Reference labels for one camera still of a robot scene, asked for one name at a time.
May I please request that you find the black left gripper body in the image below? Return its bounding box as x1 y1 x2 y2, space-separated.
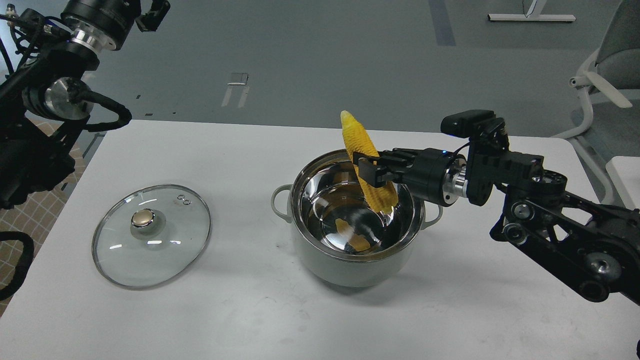
61 0 142 51

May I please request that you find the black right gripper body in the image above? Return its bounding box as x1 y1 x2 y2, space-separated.
405 148 467 207

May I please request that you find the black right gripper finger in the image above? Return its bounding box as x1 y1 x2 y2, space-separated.
352 148 417 167
358 161 414 188

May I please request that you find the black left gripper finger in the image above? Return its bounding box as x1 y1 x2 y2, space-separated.
135 0 170 32

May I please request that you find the yellow corn cob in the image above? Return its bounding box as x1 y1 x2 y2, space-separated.
340 110 399 215

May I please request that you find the glass pot lid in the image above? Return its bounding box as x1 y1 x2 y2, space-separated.
91 184 212 290

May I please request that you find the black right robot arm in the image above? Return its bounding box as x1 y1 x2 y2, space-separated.
352 130 640 303

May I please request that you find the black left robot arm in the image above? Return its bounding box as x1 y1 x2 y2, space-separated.
0 0 170 210

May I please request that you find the grey steel cooking pot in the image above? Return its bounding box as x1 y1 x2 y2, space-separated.
270 149 444 288

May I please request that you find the white desk foot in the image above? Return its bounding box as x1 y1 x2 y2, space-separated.
487 0 576 23

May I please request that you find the white side table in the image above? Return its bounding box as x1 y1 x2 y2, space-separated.
605 156 640 210

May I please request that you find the grey office chair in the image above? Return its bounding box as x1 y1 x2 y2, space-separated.
557 0 640 205

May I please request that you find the checkered beige cloth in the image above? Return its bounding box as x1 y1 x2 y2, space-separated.
0 143 87 289

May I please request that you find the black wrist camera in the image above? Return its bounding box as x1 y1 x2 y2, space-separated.
439 109 496 139

